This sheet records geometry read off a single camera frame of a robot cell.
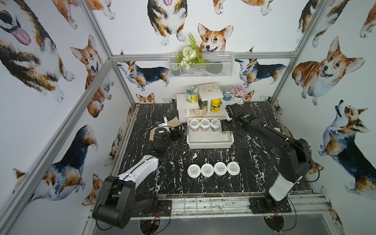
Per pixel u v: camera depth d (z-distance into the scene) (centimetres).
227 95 98
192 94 97
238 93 93
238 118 68
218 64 93
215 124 100
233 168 80
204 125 99
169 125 75
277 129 90
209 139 101
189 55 79
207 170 81
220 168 81
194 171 80
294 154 45
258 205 74
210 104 107
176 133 76
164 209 74
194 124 100
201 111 107
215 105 109
